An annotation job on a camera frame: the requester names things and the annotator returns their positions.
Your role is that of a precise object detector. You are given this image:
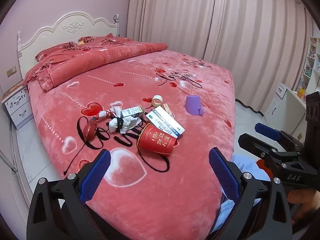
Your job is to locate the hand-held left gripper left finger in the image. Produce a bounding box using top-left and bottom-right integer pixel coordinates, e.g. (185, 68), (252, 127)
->
(26, 149), (120, 240)

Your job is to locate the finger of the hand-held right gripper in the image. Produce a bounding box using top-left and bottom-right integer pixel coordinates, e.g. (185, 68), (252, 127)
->
(238, 133), (303, 165)
(255, 123), (304, 153)

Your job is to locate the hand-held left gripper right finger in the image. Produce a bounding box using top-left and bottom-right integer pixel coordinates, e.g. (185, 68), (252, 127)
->
(207, 147), (293, 240)

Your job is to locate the beige long box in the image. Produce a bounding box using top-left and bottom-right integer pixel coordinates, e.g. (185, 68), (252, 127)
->
(162, 103), (175, 117)

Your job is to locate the person's right hand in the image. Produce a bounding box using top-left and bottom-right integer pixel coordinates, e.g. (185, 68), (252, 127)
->
(290, 187), (320, 220)

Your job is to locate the light blue cloth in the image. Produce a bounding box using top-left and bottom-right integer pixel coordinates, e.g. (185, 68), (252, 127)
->
(215, 154), (272, 230)

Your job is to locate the white cabinet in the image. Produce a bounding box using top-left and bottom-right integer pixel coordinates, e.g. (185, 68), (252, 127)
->
(265, 82), (308, 130)

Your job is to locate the white cloth with black band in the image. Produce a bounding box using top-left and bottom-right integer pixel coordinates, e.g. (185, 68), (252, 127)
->
(107, 117), (125, 133)

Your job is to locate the crumpled white tissue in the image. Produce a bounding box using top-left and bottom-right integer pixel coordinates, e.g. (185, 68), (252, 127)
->
(119, 116), (143, 134)

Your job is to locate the red paper cup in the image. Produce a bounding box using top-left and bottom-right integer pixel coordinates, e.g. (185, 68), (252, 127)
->
(137, 124), (180, 157)

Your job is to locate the white bookshelf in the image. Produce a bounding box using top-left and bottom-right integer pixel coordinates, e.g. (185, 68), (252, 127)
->
(295, 36), (320, 100)

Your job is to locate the grey white small carton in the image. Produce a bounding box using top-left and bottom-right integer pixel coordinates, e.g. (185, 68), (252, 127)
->
(120, 106), (145, 118)

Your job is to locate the purple ribbed cup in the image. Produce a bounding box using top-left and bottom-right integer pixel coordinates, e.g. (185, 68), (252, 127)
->
(185, 95), (204, 116)

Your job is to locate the blue white medicine box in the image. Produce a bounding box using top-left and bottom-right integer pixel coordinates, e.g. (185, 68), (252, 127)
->
(146, 106), (185, 138)

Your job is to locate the beige tape roll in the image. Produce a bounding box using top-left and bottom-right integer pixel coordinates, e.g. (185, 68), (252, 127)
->
(151, 95), (164, 107)

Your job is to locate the red heart printed blanket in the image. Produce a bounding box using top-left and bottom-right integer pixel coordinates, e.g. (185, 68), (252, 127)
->
(26, 49), (237, 240)

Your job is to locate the white nightstand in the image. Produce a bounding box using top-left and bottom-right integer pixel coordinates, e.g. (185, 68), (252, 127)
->
(1, 84), (34, 130)

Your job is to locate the pink curtain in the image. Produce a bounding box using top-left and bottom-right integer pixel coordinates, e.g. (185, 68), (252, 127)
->
(126, 0), (313, 113)

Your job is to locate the red folded quilt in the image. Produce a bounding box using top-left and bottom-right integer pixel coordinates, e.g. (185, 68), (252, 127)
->
(25, 36), (168, 93)

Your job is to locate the red printed pillow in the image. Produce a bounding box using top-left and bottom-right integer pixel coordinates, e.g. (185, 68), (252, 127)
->
(35, 34), (114, 61)

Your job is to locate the white carved bed headboard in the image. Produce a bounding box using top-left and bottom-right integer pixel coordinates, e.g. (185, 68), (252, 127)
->
(17, 11), (120, 55)

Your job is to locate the black cable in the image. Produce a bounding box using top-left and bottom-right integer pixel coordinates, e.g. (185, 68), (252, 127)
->
(113, 14), (120, 38)

